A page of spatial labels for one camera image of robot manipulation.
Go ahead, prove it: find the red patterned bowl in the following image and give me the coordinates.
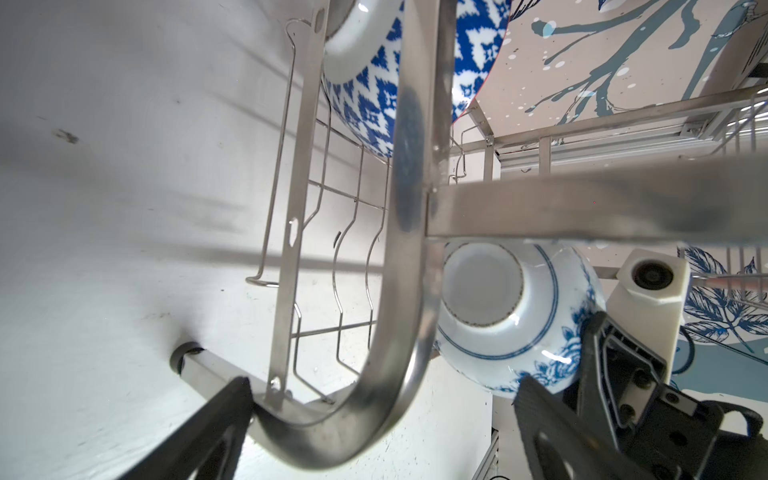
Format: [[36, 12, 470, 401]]
[[323, 0, 511, 157]]

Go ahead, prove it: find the blue floral ceramic bowl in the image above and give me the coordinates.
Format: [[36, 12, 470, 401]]
[[434, 240, 605, 399]]

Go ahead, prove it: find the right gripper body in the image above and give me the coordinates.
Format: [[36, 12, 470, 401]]
[[564, 312, 767, 479]]

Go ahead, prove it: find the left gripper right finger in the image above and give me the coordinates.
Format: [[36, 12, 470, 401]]
[[514, 376, 651, 479]]

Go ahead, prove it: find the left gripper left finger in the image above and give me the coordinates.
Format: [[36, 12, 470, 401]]
[[122, 377, 254, 479]]

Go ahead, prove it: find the stainless steel dish rack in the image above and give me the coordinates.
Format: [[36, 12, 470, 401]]
[[171, 1, 767, 470]]

